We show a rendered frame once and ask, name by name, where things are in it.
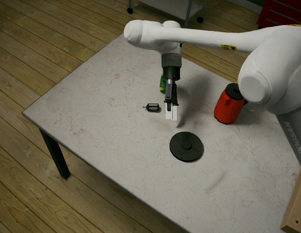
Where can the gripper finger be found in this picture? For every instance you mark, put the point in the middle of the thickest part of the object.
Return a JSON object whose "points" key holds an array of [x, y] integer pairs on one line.
{"points": [[168, 98], [175, 104]]}

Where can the green drink can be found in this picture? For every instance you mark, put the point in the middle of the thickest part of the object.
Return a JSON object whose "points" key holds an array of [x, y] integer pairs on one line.
{"points": [[162, 87]]}

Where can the black round disc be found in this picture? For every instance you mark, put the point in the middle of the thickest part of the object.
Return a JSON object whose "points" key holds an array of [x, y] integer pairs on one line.
{"points": [[186, 146]]}

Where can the red electric kettle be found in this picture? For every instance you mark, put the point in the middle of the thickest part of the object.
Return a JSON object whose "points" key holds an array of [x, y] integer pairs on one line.
{"points": [[229, 104]]}

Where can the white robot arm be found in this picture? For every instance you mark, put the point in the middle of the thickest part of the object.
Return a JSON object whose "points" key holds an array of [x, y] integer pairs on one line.
{"points": [[270, 77]]}

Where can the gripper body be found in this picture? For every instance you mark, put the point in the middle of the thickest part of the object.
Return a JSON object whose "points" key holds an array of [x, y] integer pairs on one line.
{"points": [[171, 73]]}

